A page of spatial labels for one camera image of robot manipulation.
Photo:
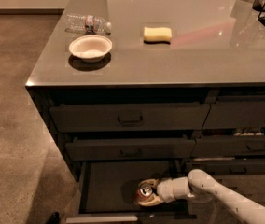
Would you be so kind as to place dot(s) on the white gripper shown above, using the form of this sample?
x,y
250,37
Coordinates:
x,y
164,189

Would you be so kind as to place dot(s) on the red coke can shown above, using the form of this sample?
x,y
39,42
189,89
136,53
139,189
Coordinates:
x,y
143,193

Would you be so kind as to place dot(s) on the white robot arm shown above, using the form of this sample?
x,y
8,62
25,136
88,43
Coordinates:
x,y
199,186

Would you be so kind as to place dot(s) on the middle left drawer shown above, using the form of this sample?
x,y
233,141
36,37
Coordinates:
x,y
126,149

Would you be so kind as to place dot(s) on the open bottom left drawer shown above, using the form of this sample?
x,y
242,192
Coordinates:
x,y
108,188

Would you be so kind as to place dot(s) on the middle right drawer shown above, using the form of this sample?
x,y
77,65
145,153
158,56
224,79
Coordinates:
x,y
229,146

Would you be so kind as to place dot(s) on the bottom right drawer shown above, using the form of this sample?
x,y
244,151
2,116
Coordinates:
x,y
227,167

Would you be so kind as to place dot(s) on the top left drawer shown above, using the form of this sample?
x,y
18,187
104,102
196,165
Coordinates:
x,y
128,117

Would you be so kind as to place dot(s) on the dark grey drawer cabinet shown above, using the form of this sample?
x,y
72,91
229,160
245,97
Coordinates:
x,y
217,51

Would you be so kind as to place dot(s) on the top right drawer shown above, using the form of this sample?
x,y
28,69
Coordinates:
x,y
239,112

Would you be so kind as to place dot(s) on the black object at floor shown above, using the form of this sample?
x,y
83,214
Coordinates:
x,y
54,218

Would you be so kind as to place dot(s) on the white paper bowl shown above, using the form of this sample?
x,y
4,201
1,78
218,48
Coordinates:
x,y
90,48

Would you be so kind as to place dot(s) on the yellow sponge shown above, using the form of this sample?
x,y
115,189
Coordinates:
x,y
159,34

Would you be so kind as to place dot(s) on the clear plastic water bottle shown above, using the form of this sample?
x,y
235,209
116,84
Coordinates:
x,y
87,24

